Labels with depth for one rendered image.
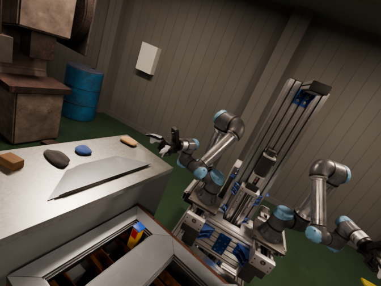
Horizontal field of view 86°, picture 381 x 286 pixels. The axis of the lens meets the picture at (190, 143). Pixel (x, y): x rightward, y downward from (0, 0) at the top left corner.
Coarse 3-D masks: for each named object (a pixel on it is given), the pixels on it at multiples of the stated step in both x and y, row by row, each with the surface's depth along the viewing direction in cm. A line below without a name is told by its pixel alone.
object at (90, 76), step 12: (72, 72) 374; (84, 72) 375; (96, 72) 401; (72, 84) 381; (84, 84) 385; (96, 84) 400; (72, 96) 390; (84, 96) 395; (96, 96) 416; (72, 108) 399; (84, 108) 407; (96, 108) 442; (84, 120) 419
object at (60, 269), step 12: (108, 240) 118; (144, 240) 127; (84, 252) 106; (72, 264) 100; (168, 264) 119; (180, 264) 121; (48, 276) 91; (96, 276) 99; (156, 276) 110; (192, 276) 117
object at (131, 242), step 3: (141, 231) 127; (138, 234) 126; (141, 234) 129; (129, 237) 129; (132, 237) 128; (138, 237) 128; (129, 240) 130; (132, 240) 128; (135, 240) 127; (138, 240) 130; (129, 243) 130; (132, 243) 129; (135, 243) 129; (129, 246) 130; (132, 246) 129; (135, 246) 131
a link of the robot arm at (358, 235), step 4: (356, 232) 101; (360, 232) 100; (364, 232) 101; (352, 236) 101; (356, 236) 100; (360, 236) 99; (364, 236) 98; (368, 236) 98; (352, 240) 101; (356, 240) 99; (356, 244) 99
